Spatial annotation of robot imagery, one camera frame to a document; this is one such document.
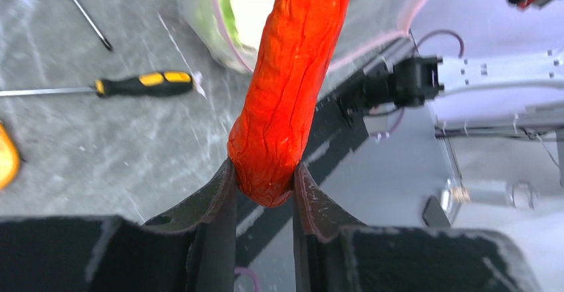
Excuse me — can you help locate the orange tape measure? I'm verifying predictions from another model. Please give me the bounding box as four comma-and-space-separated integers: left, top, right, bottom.
1, 124, 21, 189

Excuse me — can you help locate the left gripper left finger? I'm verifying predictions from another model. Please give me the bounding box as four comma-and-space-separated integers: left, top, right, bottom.
1, 160, 237, 291

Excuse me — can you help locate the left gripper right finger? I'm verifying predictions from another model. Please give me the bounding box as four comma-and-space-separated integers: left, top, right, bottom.
293, 164, 541, 291

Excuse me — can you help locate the orange carrot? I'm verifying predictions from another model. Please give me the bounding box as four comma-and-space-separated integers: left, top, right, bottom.
227, 0, 350, 208

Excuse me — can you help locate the white cauliflower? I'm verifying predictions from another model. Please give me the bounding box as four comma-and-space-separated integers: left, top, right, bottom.
218, 0, 274, 51

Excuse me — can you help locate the clear zip top bag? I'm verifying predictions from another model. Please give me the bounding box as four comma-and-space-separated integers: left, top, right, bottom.
181, 0, 427, 73

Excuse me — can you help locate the black yellow screwdriver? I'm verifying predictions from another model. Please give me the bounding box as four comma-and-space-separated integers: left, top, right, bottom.
1, 71, 202, 98
71, 0, 113, 52

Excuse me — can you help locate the aluminium frame rail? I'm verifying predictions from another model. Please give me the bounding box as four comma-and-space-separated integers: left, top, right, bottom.
434, 104, 563, 141

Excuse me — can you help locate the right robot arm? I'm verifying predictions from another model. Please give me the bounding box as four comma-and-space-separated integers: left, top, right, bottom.
328, 0, 563, 94

